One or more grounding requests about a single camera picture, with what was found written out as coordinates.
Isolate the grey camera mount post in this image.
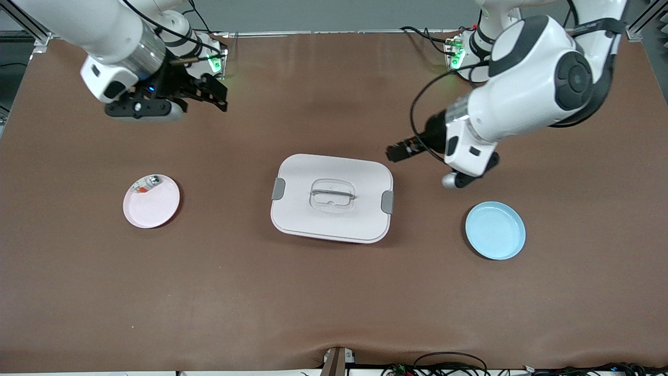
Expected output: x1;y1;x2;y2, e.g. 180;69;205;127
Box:
321;347;356;376

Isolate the light blue round plate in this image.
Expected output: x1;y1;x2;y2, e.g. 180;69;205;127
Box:
465;201;526;261

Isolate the white lidded storage box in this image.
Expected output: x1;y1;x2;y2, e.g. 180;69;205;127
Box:
270;154;395;244

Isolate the aluminium frame profile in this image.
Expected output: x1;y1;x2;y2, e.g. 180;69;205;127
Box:
0;0;53;54
624;0;668;42

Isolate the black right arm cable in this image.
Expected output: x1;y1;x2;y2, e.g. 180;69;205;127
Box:
120;0;226;66

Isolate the black looped cable bundle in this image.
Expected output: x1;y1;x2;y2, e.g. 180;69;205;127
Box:
381;352;492;376

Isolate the black base cable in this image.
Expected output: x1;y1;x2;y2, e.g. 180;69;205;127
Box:
399;26;461;56

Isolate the pink round plate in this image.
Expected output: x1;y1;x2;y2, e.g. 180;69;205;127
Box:
123;174;181;229

